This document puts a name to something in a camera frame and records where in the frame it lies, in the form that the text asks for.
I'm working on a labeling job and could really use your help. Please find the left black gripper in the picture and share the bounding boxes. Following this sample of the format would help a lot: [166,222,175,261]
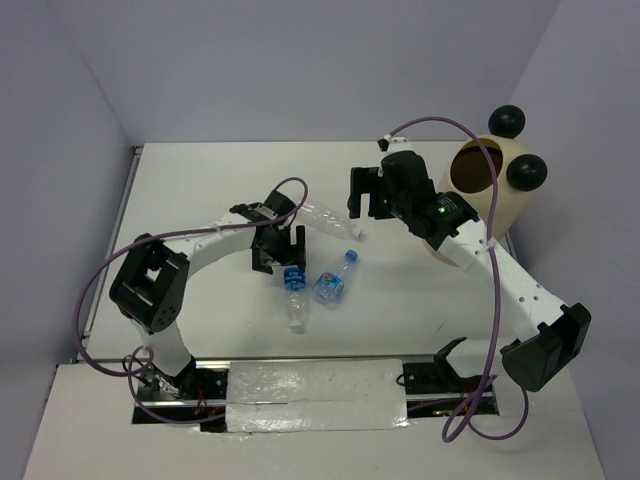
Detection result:
[253,226,306,277]

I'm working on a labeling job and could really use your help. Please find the blue label crushed bottle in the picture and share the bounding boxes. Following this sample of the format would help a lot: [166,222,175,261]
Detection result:
[283,266,311,334]

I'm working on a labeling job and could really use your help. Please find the small bottle blue cap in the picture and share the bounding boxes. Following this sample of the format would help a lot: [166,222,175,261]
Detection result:
[312,250,359,308]

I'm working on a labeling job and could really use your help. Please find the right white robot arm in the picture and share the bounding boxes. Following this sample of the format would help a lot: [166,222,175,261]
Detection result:
[347,150,591,392]

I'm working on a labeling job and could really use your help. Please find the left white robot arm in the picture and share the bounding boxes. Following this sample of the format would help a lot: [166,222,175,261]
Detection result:
[109,191,306,399]

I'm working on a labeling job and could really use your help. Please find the clear bottle white cap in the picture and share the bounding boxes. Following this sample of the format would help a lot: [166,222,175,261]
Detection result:
[296,200,362,240]

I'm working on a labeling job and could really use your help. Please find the silver foil base cover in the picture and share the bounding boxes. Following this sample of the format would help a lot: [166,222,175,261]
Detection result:
[225,359,408,433]

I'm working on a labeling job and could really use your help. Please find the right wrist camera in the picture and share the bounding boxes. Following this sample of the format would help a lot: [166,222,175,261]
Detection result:
[377,134,414,156]

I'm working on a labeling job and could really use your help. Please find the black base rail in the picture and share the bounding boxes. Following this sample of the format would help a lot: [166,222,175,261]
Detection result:
[133,359,479,433]

